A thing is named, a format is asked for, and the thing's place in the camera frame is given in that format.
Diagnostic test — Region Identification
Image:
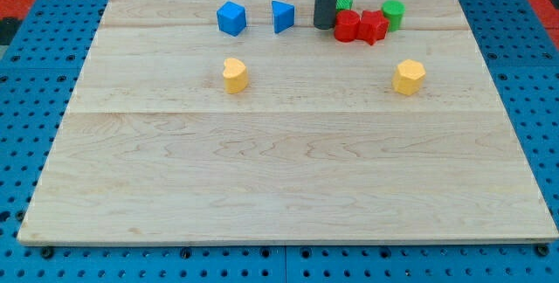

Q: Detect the yellow hexagon block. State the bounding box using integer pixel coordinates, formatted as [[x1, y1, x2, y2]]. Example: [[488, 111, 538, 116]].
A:
[[392, 59, 426, 96]]

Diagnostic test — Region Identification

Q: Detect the yellow heart block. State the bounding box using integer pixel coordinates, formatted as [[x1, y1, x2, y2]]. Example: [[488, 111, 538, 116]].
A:
[[223, 58, 249, 94]]

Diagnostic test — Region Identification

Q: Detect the green ribbed block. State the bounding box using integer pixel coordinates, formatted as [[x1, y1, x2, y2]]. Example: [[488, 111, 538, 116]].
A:
[[336, 0, 354, 12]]

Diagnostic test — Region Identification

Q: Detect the red cylinder block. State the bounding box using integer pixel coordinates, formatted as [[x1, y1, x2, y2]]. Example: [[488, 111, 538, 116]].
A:
[[334, 10, 361, 43]]

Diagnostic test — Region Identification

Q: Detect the blue triangle block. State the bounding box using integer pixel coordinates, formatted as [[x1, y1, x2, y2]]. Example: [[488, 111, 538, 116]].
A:
[[272, 0, 295, 34]]

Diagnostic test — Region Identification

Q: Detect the red star block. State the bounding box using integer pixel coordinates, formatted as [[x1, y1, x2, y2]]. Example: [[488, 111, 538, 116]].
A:
[[356, 10, 390, 45]]

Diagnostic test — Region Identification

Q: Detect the green cylinder block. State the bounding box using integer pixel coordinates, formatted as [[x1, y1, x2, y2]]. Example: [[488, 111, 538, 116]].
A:
[[381, 0, 405, 32]]

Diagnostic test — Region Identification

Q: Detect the blue cube block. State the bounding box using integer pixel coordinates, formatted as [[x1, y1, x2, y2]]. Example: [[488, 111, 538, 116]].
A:
[[217, 1, 246, 37]]

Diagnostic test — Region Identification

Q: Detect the light wooden board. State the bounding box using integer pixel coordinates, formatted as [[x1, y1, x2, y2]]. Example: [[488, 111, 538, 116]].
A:
[[17, 0, 558, 246]]

